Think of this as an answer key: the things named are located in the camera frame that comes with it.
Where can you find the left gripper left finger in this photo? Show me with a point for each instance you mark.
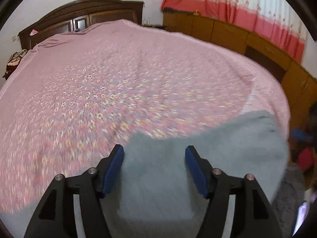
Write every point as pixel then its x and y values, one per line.
pixel 54 216

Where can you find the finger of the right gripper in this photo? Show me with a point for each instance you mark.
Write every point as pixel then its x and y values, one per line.
pixel 300 135

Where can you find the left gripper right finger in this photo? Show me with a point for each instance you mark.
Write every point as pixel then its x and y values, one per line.
pixel 253 215

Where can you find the grey knit pants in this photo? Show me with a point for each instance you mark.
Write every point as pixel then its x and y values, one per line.
pixel 169 180

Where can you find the grey fluffy rug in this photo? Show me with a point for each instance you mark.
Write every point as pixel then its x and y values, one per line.
pixel 289 205

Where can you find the low wooden cabinet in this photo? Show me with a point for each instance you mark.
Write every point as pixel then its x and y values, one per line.
pixel 299 86

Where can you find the pink floral bedspread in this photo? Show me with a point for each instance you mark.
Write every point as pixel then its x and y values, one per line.
pixel 75 95

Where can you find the cream and red curtain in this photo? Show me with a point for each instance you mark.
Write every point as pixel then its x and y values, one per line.
pixel 274 20

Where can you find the clothes pile on nightstand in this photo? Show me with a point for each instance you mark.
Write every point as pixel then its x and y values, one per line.
pixel 13 63

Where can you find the pink item on headboard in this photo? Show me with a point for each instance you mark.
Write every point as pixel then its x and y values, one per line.
pixel 33 32

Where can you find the dark wooden headboard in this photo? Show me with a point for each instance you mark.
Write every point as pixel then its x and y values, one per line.
pixel 79 15

